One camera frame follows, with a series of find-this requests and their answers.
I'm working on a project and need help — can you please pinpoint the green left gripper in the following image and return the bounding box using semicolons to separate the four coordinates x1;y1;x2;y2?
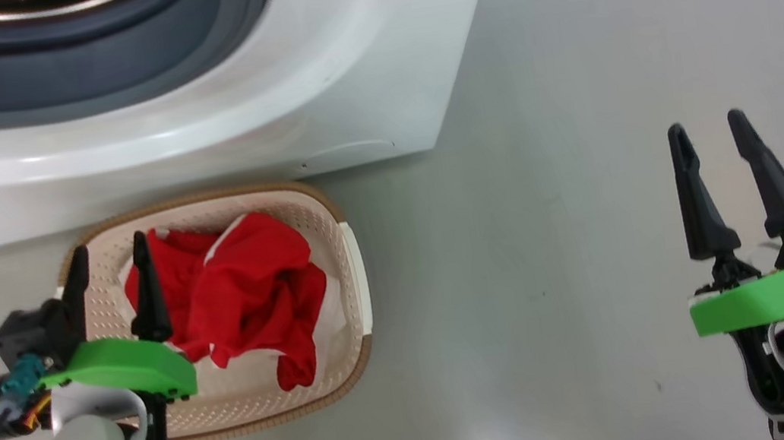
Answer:
20;225;201;419

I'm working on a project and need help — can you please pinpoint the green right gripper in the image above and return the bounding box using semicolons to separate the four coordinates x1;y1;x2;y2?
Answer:
662;101;784;341

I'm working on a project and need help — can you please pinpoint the red and white garment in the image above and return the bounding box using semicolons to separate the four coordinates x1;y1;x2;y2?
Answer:
115;202;343;413

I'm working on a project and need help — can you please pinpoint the cream perforated laundry basket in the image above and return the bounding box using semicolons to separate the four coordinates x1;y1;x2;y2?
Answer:
46;172;388;440

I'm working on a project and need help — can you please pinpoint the grey rubber door gasket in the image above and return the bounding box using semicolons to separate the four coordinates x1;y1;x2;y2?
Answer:
0;0;290;130

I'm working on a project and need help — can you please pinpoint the white front-load washing machine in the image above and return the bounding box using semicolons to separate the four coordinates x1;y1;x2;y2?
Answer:
0;0;530;247

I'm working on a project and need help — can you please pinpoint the round white filter cover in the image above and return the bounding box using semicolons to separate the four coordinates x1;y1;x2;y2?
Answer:
296;137;400;173

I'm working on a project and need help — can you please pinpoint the teal left cable connector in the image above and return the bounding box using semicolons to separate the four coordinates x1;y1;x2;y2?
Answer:
0;352;55;417

